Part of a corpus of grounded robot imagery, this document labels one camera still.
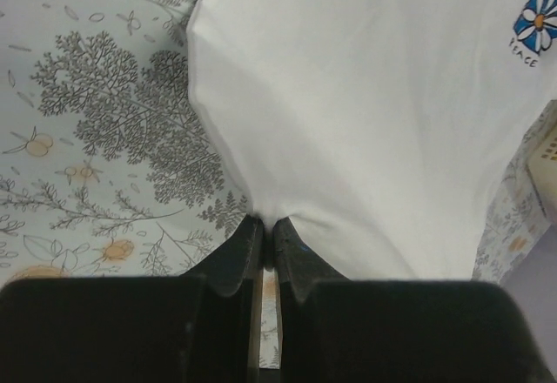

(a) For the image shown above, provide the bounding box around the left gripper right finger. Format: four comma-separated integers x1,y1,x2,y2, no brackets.
272,218,551,382

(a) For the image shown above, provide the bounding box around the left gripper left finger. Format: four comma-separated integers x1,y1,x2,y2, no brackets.
1,217,265,382

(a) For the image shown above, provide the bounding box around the white daisy print t-shirt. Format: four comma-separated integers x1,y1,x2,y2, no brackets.
187,0,556,279

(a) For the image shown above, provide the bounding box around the floral patterned table mat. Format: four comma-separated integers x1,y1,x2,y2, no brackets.
0,0,557,371

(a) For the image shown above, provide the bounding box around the white plastic fruit basket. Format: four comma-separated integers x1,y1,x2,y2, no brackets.
527,128,557,224

